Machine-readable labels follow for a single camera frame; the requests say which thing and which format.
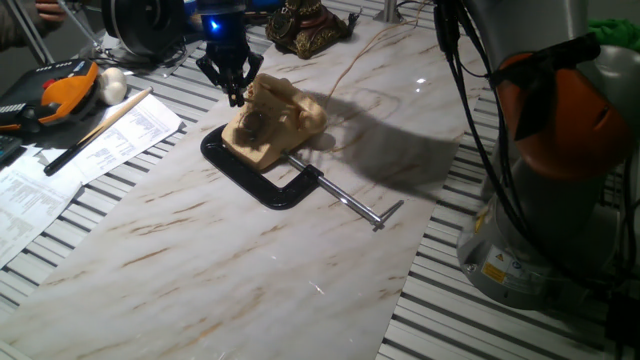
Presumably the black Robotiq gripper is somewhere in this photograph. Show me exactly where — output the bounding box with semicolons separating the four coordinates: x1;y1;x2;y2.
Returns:
195;0;265;108

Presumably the beige rotary phone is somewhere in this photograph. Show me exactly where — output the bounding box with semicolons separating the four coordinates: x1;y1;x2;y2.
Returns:
220;73;329;172

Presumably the person's sleeved forearm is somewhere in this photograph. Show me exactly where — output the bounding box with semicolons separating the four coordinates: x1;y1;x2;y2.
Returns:
0;0;49;51

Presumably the person's bare hand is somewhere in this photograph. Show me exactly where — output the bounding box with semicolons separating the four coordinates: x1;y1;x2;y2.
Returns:
34;0;67;22

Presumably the black filament spool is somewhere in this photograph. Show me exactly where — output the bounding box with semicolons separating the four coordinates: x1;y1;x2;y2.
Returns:
101;0;189;57

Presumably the black C-clamp with steel screw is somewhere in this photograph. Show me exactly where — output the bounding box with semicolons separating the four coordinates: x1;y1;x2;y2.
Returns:
199;123;405;233

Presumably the printed paper sheet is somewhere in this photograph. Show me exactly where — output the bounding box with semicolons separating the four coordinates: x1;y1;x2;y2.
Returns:
37;93;184;186
0;144;86;269

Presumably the white round knob object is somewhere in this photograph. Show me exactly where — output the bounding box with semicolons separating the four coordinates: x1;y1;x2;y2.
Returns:
95;66;129;106

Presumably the long wooden stick black tip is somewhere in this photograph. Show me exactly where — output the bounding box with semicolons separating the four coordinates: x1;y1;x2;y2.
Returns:
43;86;155;177

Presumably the orange black teach pendant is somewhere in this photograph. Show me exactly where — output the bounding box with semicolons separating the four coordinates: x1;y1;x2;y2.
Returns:
0;58;100;134

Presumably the grey metal bar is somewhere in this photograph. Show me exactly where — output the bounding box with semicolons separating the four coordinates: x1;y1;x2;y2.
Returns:
4;0;54;65

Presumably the marble pattern sheet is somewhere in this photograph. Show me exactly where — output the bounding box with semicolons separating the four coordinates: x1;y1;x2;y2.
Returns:
0;18;484;360

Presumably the black keyboard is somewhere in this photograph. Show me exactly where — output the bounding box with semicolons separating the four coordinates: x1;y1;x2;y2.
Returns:
0;134;24;166

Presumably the green cloth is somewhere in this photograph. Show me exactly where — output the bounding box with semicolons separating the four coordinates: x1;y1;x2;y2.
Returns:
588;18;640;52

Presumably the beige phone cord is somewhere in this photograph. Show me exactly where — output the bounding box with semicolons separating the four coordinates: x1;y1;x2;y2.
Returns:
319;0;434;111

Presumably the aluminium frame post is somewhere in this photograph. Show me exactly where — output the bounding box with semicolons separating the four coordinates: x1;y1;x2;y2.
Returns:
373;0;406;24
57;0;109;56

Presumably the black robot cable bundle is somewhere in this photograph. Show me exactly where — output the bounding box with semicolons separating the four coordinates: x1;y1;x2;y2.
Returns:
432;0;566;271

